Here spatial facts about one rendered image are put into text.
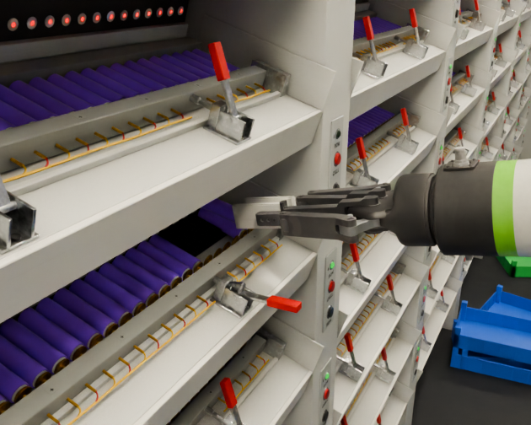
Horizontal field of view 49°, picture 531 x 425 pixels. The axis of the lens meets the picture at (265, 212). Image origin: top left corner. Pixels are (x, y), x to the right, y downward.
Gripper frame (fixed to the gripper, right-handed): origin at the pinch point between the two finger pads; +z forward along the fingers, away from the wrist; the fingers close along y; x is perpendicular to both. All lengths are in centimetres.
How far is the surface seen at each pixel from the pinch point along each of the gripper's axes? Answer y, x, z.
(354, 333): -46, 43, 12
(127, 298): 19.0, 2.3, 5.8
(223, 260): 6.4, 3.5, 2.7
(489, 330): -142, 94, 2
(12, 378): 32.9, 2.3, 5.7
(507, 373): -127, 102, -6
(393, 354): -70, 63, 13
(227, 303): 10.4, 6.8, 0.6
